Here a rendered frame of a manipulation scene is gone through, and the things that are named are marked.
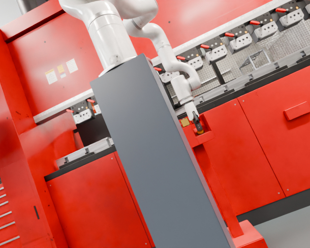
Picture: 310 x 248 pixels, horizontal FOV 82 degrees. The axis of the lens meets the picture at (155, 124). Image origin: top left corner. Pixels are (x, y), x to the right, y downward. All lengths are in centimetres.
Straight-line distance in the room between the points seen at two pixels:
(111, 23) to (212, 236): 66
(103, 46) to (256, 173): 121
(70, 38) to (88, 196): 134
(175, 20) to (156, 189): 142
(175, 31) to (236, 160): 109
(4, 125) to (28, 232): 80
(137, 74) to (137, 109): 10
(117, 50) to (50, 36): 144
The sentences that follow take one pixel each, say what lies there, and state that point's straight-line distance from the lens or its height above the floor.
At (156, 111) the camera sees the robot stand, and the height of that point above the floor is 84.
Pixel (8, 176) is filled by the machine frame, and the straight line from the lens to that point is 176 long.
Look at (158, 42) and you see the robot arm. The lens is 115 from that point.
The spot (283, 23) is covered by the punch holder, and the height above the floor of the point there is 120.
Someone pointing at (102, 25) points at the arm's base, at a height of 115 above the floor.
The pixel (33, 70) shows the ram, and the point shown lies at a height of 179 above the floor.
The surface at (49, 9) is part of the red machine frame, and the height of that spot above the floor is 222.
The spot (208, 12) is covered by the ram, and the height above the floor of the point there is 155.
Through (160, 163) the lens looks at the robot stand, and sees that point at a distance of 48.
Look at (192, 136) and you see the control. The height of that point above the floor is 72.
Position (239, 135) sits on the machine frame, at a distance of 137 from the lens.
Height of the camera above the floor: 76
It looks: 6 degrees up
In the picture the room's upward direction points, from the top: 24 degrees counter-clockwise
